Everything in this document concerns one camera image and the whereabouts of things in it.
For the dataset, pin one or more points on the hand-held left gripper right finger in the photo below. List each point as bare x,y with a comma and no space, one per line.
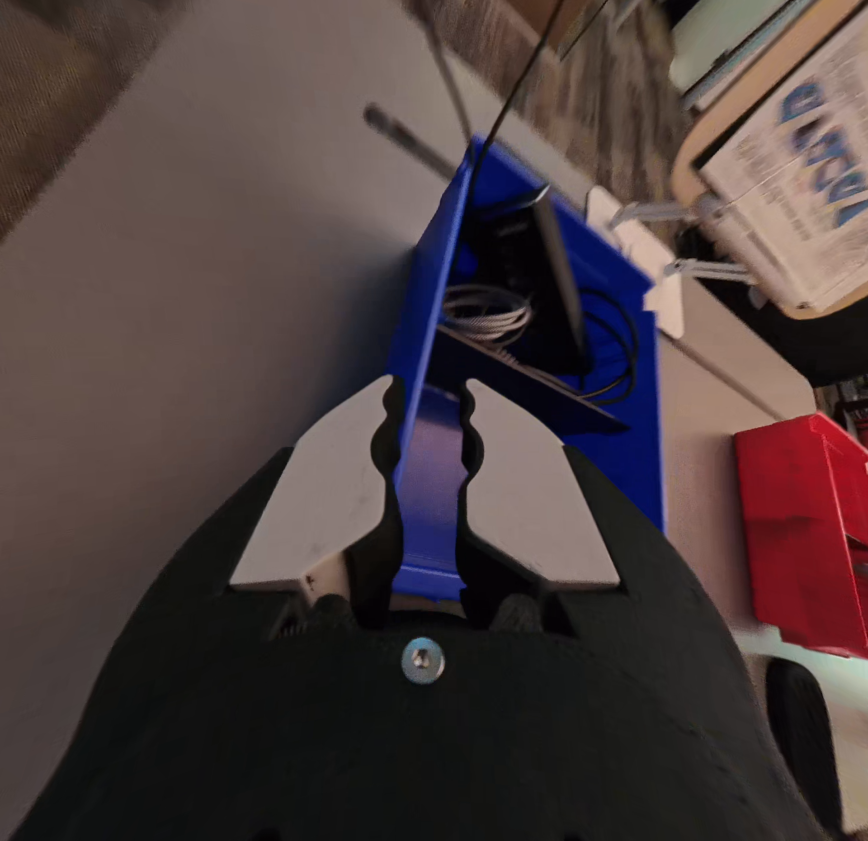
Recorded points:
529,508

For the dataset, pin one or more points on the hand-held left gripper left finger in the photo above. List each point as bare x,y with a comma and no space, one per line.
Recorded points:
319,502

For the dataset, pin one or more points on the blue plastic bin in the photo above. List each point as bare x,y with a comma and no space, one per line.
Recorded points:
630,461

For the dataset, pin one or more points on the black usb hub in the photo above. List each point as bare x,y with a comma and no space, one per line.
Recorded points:
522,278

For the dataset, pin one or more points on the white clip stand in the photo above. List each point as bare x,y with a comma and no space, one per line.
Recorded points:
668,305
627,234

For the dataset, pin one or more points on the red plastic bin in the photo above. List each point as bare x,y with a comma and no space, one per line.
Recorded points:
793,529

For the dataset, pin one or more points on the black wheel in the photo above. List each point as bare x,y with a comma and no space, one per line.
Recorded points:
803,739

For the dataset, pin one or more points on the dark grey rod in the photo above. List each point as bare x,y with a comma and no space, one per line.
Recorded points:
407,139

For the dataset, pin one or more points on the cardboard backing board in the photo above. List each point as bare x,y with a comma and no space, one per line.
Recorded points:
692,149

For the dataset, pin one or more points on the printed instruction sheet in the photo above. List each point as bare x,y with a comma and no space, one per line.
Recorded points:
800,176

